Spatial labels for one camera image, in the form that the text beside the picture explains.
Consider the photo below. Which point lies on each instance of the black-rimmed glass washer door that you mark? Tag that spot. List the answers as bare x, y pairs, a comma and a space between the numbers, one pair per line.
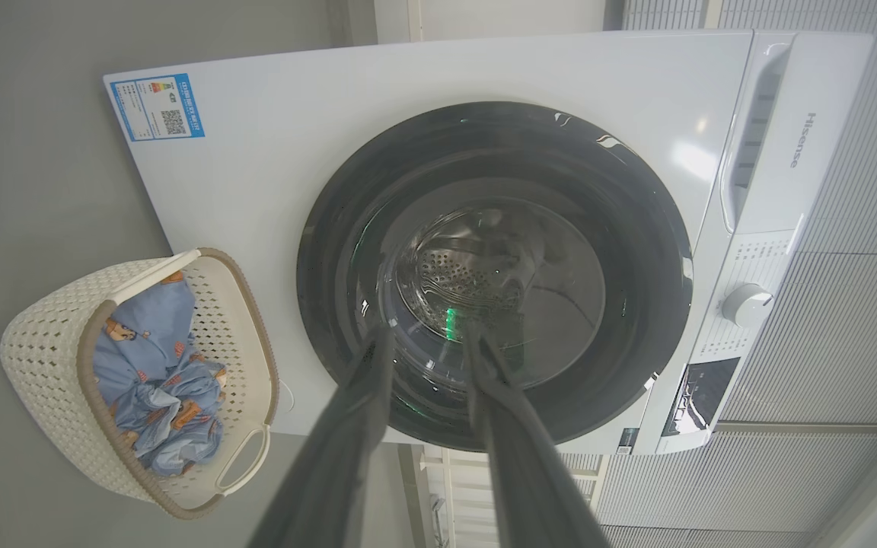
636, 320

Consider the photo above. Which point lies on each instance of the white detergent drawer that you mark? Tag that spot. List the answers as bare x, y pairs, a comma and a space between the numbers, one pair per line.
811, 152

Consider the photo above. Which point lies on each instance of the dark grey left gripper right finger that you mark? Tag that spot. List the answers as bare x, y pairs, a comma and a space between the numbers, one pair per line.
530, 472

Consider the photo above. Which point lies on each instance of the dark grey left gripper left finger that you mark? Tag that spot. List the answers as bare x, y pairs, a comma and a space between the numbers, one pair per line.
332, 457

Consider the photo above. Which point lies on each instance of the white control knob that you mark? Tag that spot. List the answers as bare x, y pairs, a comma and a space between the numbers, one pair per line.
747, 306

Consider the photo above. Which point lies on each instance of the blue energy label sticker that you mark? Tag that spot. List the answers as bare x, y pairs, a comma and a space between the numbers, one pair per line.
157, 106

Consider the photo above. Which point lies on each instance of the round filter cover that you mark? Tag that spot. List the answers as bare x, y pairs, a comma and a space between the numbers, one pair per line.
288, 397

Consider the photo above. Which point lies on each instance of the cream perforated laundry basket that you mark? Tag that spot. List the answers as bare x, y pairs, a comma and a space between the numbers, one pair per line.
43, 358

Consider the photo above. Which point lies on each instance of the white railing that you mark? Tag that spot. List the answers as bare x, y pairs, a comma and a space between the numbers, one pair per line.
454, 495

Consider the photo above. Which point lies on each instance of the dark washing machine display panel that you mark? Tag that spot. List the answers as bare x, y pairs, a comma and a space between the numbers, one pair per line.
701, 396

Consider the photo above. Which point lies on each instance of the perforated steel drum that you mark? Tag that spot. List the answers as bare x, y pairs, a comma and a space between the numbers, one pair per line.
484, 266

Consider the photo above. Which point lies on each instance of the white front-load washing machine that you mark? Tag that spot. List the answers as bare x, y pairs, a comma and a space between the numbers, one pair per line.
271, 190

